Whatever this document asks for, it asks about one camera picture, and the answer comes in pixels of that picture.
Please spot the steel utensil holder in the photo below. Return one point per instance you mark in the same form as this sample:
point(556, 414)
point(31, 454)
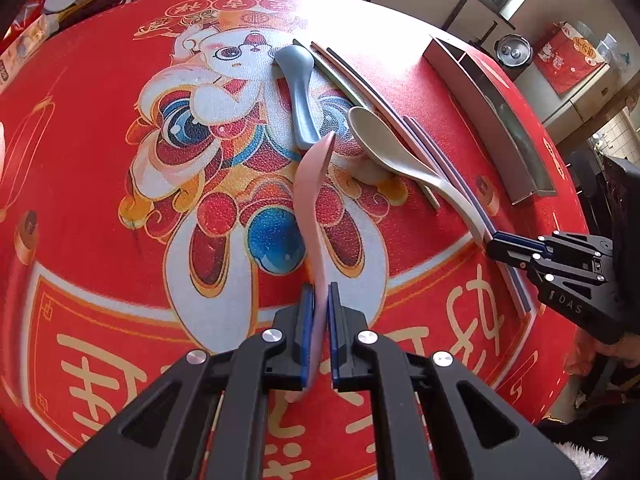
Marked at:
point(505, 160)

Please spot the blue spoon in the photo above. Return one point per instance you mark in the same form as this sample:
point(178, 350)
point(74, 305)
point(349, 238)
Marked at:
point(295, 70)

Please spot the red printed table mat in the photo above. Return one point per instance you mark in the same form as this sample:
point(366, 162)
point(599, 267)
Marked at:
point(100, 160)

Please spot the cream spoon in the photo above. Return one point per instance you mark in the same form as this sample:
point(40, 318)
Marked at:
point(375, 132)

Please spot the green chopstick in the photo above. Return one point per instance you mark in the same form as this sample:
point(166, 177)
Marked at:
point(350, 89)

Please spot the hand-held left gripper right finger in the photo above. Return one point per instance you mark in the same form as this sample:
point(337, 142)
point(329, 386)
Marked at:
point(334, 345)

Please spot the white printed pack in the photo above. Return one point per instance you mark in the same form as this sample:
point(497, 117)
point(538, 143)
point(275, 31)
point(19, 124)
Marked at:
point(22, 42)

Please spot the white fluffy rug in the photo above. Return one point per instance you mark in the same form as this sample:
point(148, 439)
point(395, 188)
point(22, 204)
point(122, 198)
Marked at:
point(575, 460)

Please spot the pink spoon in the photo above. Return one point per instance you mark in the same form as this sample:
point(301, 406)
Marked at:
point(312, 210)

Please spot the white cabinet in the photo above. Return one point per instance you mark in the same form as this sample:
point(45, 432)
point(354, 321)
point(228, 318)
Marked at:
point(585, 110)

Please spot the red gift bag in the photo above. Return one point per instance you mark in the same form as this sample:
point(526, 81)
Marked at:
point(567, 60)

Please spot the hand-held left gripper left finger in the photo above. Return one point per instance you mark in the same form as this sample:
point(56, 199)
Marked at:
point(306, 340)

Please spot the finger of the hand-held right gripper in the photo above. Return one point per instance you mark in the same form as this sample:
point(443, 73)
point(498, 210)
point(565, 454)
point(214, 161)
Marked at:
point(510, 256)
point(520, 242)

